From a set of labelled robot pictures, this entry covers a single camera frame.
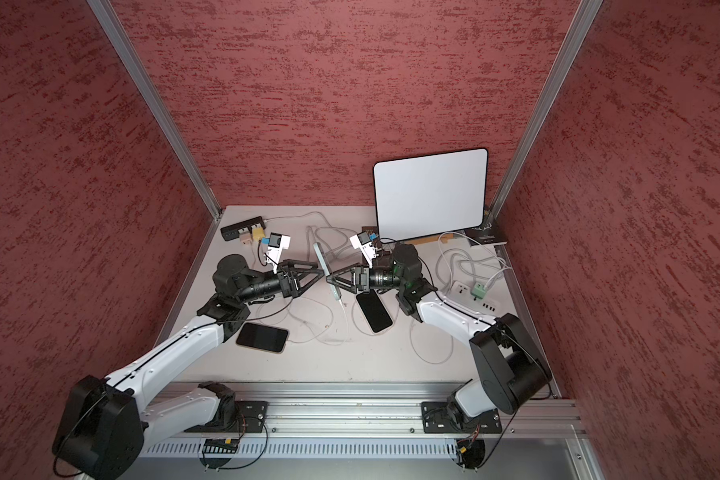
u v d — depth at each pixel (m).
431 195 1.00
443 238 1.07
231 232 1.10
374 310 0.93
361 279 0.66
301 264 0.74
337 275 0.67
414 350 0.86
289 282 0.62
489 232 1.17
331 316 0.92
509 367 0.43
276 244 0.66
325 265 0.68
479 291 0.91
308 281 0.66
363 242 0.69
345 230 1.14
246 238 1.10
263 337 0.90
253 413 0.74
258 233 1.10
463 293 0.94
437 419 0.73
